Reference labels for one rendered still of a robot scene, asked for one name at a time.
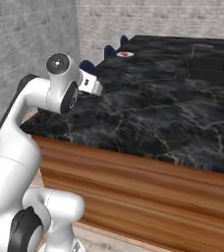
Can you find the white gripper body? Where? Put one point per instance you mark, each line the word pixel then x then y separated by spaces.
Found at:
pixel 97 88

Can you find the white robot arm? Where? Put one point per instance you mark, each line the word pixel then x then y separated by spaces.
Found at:
pixel 17 157

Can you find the white round plate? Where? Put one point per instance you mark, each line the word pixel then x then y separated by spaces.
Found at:
pixel 131 55

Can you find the wooden kitchen island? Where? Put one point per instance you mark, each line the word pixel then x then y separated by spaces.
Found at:
pixel 143 193

